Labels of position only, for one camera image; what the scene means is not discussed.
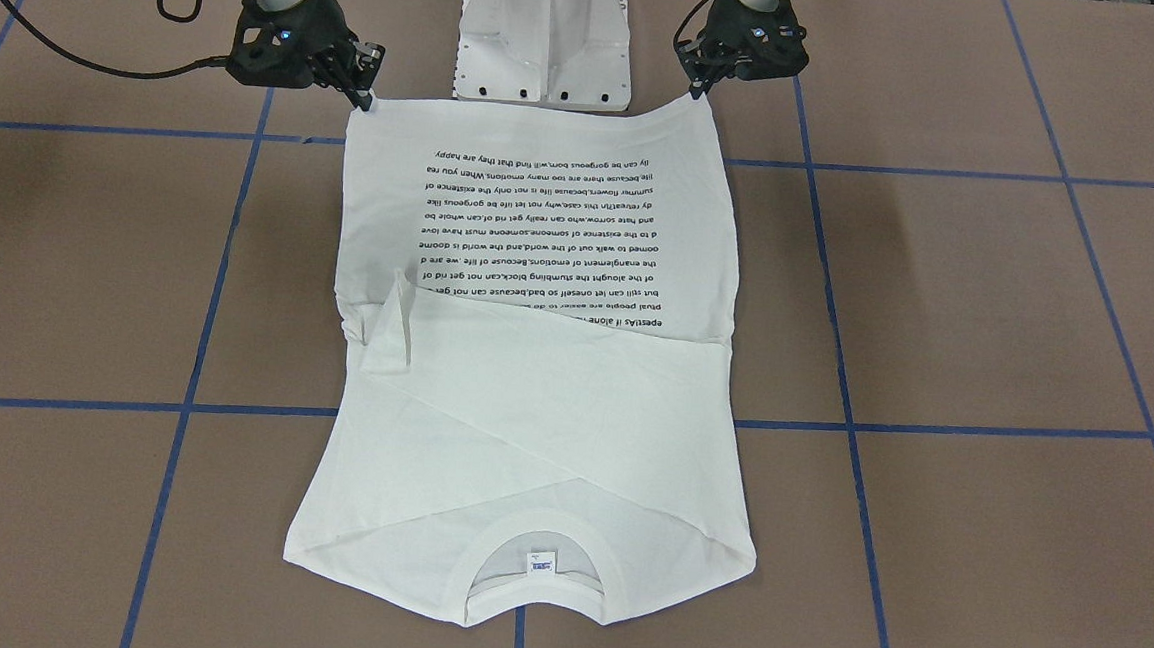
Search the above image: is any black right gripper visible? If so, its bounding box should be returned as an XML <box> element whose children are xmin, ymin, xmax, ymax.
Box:
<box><xmin>226</xmin><ymin>0</ymin><xmax>385</xmax><ymax>112</ymax></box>

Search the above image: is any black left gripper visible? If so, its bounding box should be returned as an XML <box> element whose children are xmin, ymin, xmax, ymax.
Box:
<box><xmin>673</xmin><ymin>0</ymin><xmax>810</xmax><ymax>100</ymax></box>

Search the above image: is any white long-sleeve printed shirt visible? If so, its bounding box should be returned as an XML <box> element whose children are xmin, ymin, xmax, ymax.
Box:
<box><xmin>282</xmin><ymin>97</ymin><xmax>758</xmax><ymax>627</ymax></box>

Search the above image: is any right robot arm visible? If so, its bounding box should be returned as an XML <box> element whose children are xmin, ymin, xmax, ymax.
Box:
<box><xmin>225</xmin><ymin>0</ymin><xmax>384</xmax><ymax>111</ymax></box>

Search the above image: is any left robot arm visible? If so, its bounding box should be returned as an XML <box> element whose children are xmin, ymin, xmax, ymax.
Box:
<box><xmin>672</xmin><ymin>0</ymin><xmax>810</xmax><ymax>100</ymax></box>

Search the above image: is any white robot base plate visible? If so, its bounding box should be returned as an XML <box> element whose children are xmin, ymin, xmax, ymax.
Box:
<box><xmin>454</xmin><ymin>0</ymin><xmax>632</xmax><ymax>113</ymax></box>

